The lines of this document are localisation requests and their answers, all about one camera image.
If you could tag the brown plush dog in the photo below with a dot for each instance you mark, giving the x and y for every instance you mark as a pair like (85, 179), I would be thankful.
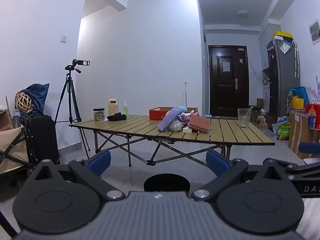
(261, 121)

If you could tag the beige folding wagon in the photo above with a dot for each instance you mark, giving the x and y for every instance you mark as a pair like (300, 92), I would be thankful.
(12, 140)

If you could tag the white wall cabinet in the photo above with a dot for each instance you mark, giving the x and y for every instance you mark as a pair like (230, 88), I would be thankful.
(265, 50)

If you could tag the black cloth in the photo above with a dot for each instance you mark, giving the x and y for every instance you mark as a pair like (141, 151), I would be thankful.
(116, 117)

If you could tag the clear glass cup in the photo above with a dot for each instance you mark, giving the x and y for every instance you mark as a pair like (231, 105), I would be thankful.
(243, 118)

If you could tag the small white block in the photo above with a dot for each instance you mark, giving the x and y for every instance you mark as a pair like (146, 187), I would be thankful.
(187, 130)

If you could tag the lilac towel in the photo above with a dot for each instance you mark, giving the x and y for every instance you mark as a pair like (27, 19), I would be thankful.
(168, 118)

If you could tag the black suitcase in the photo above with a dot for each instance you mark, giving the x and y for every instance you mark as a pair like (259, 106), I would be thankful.
(41, 140)

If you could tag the dark blue cloth bag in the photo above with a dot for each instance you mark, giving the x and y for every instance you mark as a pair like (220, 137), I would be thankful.
(37, 97)

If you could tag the white wall switch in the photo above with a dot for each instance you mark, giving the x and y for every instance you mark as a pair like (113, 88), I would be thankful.
(63, 39)

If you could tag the round ceiling light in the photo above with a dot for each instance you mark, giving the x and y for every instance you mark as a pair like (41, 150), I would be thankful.
(242, 14)

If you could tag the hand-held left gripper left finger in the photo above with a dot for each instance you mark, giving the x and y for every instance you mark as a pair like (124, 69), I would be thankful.
(100, 162)

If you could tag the grey refrigerator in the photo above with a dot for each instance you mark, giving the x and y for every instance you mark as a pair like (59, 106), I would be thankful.
(282, 85)

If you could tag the white pole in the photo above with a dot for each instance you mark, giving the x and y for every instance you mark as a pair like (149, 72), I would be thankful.
(185, 95)

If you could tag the red gift box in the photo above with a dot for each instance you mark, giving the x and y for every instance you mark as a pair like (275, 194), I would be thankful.
(313, 113)

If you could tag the purple satin cloth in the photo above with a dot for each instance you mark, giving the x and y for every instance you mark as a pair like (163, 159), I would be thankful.
(186, 118)

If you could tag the clear snack jar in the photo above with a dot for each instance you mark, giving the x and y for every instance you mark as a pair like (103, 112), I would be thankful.
(99, 115)

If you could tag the open cardboard box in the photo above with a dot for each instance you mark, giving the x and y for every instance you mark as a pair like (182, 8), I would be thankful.
(5, 120)

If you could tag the small blue-lidded container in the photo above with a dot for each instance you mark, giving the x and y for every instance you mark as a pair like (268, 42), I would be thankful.
(207, 116)

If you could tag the white paper note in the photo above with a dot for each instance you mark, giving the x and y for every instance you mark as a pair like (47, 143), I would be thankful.
(226, 66)

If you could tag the yellow box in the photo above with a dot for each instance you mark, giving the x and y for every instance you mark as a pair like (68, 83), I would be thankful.
(282, 35)

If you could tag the small cardboard boxes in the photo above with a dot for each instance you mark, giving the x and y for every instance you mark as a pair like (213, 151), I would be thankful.
(259, 103)

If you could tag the beige carton container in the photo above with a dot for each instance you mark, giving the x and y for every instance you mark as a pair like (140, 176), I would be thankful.
(113, 108)

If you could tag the slatted folding table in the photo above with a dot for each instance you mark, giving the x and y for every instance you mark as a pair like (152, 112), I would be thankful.
(125, 127)

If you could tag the wall vent grille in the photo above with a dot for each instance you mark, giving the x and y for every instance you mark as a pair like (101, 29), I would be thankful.
(315, 32)

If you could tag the yellow bag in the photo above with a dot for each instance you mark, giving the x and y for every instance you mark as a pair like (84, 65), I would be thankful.
(297, 103)

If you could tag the purple artificial plant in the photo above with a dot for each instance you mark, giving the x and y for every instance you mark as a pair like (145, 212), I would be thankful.
(315, 87)

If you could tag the green spray bottle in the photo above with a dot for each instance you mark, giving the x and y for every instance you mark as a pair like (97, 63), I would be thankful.
(125, 110)

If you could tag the large cardboard box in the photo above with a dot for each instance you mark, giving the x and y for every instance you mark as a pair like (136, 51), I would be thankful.
(301, 132)

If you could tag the blue shopping bag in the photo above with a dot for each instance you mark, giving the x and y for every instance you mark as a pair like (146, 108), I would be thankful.
(301, 91)

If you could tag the black tripod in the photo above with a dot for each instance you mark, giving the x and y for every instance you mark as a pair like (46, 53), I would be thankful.
(69, 92)

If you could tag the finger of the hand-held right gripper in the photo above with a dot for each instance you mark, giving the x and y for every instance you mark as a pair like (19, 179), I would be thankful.
(305, 170)
(310, 148)

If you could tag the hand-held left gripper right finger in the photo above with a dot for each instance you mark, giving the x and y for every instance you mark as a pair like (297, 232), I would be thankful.
(217, 162)

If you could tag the wicker ball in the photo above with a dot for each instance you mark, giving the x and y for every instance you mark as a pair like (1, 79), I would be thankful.
(23, 102)

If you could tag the red cardboard box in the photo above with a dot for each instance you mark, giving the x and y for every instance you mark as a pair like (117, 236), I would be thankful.
(156, 114)

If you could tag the dark brown door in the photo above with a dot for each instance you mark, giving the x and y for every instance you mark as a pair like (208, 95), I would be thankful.
(228, 90)

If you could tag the brown brick-like block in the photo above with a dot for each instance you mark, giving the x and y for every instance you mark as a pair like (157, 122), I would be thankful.
(199, 124)

